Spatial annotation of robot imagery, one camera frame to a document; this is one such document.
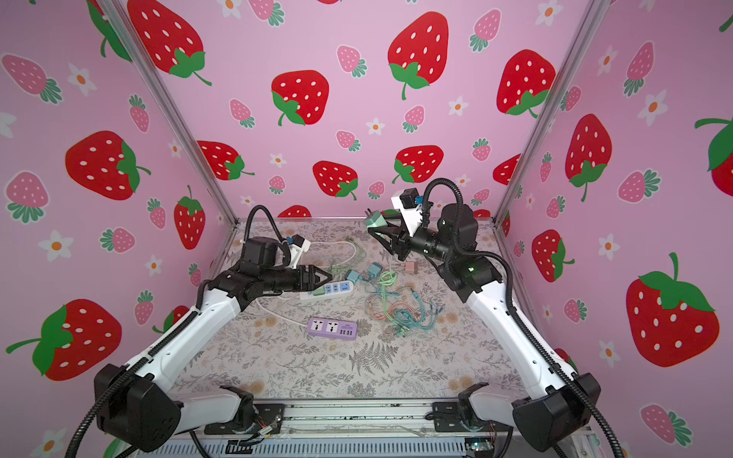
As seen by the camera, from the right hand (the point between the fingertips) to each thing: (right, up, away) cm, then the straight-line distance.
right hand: (371, 228), depth 62 cm
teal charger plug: (-8, -15, +39) cm, 43 cm away
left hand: (-12, -13, +15) cm, 23 cm away
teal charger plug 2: (+1, -13, +42) cm, 44 cm away
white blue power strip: (-15, -19, +34) cm, 42 cm away
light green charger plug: (-13, -15, +8) cm, 22 cm away
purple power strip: (-13, -30, +26) cm, 42 cm away
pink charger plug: (+14, -12, +42) cm, 46 cm away
